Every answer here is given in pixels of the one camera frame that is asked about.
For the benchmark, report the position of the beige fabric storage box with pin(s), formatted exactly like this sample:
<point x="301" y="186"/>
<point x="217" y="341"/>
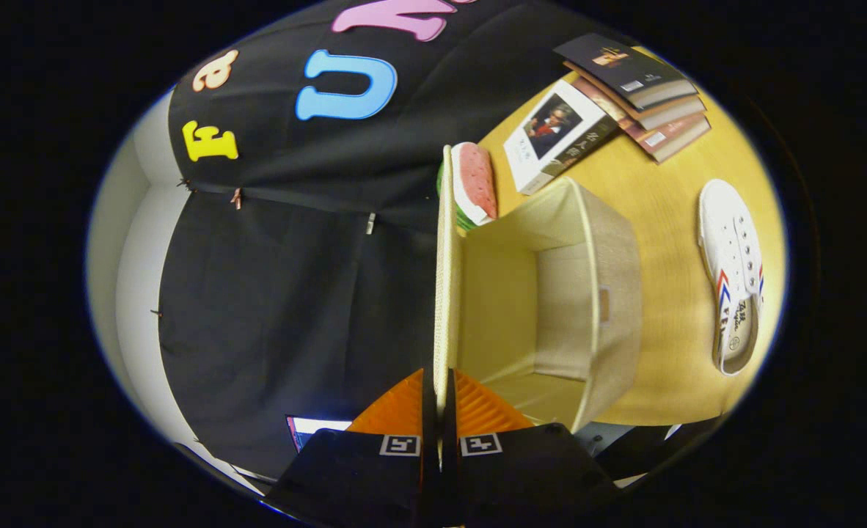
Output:
<point x="514" y="293"/>

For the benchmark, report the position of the black blocky object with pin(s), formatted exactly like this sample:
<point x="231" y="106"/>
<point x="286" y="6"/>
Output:
<point x="646" y="447"/>

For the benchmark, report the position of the brown cover book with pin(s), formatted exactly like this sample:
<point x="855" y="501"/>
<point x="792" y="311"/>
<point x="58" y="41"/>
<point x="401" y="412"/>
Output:
<point x="668" y="117"/>
<point x="675" y="139"/>

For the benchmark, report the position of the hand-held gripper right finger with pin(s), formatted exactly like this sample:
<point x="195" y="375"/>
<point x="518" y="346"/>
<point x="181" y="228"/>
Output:
<point x="450" y="455"/>

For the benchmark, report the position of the laptop with lit screen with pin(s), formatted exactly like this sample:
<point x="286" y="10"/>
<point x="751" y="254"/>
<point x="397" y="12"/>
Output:
<point x="316" y="425"/>

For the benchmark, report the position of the white portrait cover book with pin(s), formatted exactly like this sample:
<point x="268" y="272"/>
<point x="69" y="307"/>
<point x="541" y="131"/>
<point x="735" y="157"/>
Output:
<point x="551" y="128"/>

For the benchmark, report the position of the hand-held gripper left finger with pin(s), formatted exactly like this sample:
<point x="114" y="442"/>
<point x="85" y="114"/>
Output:
<point x="429" y="455"/>

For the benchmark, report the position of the pink clip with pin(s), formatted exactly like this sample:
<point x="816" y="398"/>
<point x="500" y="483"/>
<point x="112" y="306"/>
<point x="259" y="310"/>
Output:
<point x="236" y="198"/>

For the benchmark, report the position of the white canvas shoe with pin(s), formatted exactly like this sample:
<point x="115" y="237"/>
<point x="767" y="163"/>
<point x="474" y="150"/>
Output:
<point x="723" y="235"/>

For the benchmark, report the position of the watermelon slice toy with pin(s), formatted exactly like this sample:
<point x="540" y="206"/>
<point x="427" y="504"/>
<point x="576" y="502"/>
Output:
<point x="477" y="183"/>

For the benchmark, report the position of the silver clip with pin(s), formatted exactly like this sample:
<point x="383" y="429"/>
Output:
<point x="370" y="223"/>

